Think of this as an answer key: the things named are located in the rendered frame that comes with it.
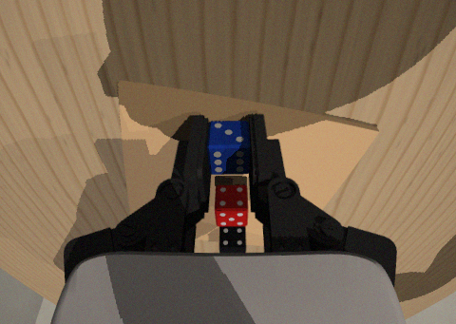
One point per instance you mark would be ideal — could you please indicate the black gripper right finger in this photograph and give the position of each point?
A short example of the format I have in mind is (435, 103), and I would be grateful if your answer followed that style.
(290, 222)

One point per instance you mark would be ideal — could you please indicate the tan flat mat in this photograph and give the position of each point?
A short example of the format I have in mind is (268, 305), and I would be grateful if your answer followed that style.
(318, 152)

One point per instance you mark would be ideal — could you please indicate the dark red die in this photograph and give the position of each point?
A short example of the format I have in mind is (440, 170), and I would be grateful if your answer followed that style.
(231, 205)

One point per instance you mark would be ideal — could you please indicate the blue die with white pips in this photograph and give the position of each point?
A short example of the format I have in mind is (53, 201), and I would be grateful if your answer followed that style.
(228, 147)

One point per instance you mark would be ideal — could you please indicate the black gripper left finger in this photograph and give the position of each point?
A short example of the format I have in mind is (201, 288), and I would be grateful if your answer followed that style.
(166, 222)

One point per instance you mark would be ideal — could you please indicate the black die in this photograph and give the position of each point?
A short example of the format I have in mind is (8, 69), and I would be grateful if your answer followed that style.
(232, 239)

